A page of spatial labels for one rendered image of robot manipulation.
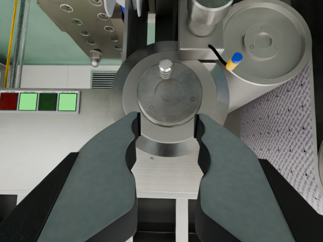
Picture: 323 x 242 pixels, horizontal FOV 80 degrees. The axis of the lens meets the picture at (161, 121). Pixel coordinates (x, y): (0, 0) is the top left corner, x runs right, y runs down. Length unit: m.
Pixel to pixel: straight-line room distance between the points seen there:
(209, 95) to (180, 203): 0.41
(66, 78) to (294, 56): 3.32
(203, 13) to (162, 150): 0.15
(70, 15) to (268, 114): 0.45
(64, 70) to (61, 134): 2.91
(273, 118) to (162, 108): 0.22
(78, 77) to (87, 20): 2.88
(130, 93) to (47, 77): 3.40
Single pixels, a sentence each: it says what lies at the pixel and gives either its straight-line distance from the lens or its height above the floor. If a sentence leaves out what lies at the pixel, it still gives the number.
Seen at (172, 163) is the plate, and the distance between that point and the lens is 0.57.
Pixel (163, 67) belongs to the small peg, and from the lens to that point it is 0.20.
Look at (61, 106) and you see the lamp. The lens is 0.65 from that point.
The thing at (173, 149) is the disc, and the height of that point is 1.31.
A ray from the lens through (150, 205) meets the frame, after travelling 0.67.
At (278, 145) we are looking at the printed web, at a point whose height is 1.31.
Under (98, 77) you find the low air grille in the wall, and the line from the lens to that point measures 3.25.
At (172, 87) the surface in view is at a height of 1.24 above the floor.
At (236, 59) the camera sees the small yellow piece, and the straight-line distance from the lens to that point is 0.19.
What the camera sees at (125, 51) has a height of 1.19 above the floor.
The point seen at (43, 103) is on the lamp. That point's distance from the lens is 0.68.
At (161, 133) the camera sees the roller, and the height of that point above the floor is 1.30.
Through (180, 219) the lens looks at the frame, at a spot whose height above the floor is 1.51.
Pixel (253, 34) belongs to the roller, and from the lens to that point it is 0.30.
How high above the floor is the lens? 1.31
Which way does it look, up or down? 7 degrees down
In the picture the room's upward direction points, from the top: 179 degrees counter-clockwise
